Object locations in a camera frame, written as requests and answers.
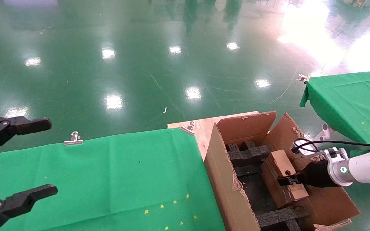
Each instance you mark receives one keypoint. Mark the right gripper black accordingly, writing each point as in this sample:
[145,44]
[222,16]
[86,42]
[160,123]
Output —
[316,175]

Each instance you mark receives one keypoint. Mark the white metal table leg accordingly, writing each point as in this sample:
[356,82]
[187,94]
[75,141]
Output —
[324,131]

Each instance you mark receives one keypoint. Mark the green table cloth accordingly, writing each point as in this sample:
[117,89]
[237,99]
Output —
[92,176]
[348,96]

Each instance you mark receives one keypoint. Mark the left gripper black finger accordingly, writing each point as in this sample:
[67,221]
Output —
[21,125]
[18,200]

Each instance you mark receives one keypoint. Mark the small brown cardboard box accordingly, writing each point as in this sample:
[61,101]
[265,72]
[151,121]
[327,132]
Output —
[278,163]

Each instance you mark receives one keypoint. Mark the grey metal camera bracket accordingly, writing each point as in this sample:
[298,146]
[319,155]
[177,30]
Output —
[331,153]

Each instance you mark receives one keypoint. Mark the large open cardboard carton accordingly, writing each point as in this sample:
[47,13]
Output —
[223,179]

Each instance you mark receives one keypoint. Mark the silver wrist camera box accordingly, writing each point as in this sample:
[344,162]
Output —
[307,148]

